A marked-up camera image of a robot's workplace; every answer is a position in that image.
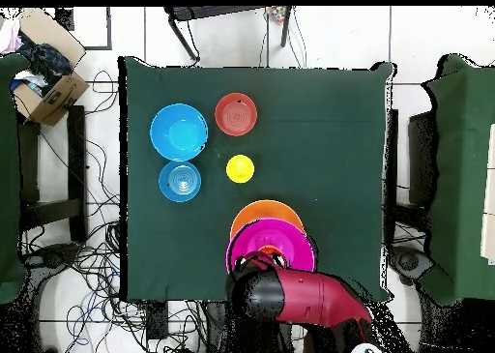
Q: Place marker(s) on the pink cloth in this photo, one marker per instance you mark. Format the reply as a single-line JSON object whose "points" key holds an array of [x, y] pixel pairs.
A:
{"points": [[9, 37]]}

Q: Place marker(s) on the black power box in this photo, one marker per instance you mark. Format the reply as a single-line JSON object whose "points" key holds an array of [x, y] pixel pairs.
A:
{"points": [[156, 320]]}

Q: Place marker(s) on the orange cup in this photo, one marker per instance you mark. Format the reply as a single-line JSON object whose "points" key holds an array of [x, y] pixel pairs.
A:
{"points": [[270, 249]]}

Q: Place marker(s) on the cardboard box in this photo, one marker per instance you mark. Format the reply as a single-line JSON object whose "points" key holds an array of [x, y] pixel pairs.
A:
{"points": [[58, 97]]}

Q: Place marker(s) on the colourful small item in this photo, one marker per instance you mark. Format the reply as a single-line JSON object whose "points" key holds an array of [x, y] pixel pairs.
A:
{"points": [[276, 14]]}

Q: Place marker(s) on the small red bowl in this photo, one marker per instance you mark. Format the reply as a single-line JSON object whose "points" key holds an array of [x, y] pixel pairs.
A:
{"points": [[236, 115]]}

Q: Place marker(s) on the dark blue cloth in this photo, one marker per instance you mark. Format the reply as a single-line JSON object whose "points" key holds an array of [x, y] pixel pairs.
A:
{"points": [[46, 61]]}

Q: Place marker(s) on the thin black square frame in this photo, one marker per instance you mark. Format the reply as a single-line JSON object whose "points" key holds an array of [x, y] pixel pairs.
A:
{"points": [[109, 28]]}

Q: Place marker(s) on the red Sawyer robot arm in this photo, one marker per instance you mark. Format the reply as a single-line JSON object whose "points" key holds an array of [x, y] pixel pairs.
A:
{"points": [[309, 295]]}

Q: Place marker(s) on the yellow cup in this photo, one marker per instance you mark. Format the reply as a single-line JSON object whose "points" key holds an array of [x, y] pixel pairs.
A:
{"points": [[240, 169]]}

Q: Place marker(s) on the black stool frame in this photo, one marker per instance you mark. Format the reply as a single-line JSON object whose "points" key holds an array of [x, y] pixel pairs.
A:
{"points": [[216, 12]]}

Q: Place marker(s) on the green covered table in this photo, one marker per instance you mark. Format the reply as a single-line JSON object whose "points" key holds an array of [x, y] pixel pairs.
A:
{"points": [[7, 175], [460, 175]]}

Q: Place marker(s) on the large pink bowl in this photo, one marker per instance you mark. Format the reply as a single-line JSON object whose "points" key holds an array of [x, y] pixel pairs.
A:
{"points": [[270, 233]]}

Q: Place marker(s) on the black bench frame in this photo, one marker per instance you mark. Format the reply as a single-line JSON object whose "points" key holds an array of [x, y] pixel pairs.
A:
{"points": [[77, 167]]}

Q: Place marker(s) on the small teal blue bowl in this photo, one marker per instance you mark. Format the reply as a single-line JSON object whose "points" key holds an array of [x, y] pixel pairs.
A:
{"points": [[180, 181]]}

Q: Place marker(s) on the large orange bowl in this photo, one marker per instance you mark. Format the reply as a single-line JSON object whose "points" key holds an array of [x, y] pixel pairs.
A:
{"points": [[267, 210]]}

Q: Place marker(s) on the large blue bowl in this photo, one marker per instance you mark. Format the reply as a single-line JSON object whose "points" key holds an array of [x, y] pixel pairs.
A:
{"points": [[178, 132]]}

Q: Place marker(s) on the dark green table cloth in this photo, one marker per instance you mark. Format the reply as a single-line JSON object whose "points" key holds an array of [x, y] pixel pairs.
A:
{"points": [[239, 82]]}

